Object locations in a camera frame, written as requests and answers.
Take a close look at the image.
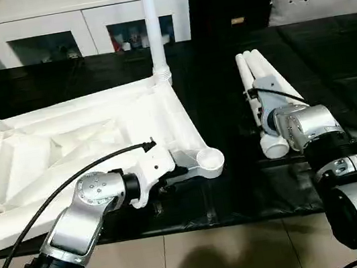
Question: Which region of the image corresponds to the white plastic table leg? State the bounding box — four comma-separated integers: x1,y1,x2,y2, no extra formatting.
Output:
139,0,174,88
248,42,307,111
242,45,281,83
234,46,294,164

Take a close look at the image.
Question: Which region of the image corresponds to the white cabinet with glass doors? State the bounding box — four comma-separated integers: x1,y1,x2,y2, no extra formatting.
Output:
0,0,197,71

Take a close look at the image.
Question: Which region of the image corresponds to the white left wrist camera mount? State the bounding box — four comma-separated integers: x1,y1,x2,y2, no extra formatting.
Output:
118,140,183,211

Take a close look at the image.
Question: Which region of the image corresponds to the white plastic table top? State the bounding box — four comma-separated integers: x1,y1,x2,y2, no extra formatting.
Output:
0,63,236,257

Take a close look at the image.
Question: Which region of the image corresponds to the black work mat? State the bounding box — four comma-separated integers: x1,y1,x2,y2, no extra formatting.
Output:
0,12,357,263

